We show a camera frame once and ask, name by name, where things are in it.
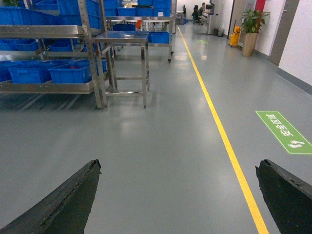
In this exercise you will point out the blue plastic bin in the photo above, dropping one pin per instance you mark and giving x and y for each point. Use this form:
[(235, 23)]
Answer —
[(158, 37), (33, 72)]

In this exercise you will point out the tall potted plant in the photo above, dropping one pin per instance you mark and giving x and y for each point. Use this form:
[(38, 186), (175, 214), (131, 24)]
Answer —
[(250, 27)]

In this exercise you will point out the seated person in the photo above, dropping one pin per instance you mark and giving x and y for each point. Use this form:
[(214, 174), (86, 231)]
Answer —
[(203, 13)]

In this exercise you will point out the stainless steel table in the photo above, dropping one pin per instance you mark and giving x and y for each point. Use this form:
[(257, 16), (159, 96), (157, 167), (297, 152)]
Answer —
[(121, 65)]

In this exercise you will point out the blue bin with bubble wrap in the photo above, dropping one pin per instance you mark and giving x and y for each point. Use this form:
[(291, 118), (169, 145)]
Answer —
[(74, 72)]

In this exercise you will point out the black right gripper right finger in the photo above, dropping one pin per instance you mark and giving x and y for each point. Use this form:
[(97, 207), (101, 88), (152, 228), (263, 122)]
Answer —
[(288, 198)]

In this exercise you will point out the green floor sign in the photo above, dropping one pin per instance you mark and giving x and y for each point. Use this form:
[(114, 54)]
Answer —
[(286, 134)]

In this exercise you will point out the stainless steel shelf rack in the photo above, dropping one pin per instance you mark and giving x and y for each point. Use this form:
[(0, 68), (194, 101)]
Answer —
[(32, 35)]

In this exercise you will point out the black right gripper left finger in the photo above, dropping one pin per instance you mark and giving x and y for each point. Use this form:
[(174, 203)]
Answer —
[(65, 210)]

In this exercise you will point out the yellow mop bucket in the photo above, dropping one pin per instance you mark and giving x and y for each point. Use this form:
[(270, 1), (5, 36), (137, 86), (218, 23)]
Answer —
[(234, 37)]

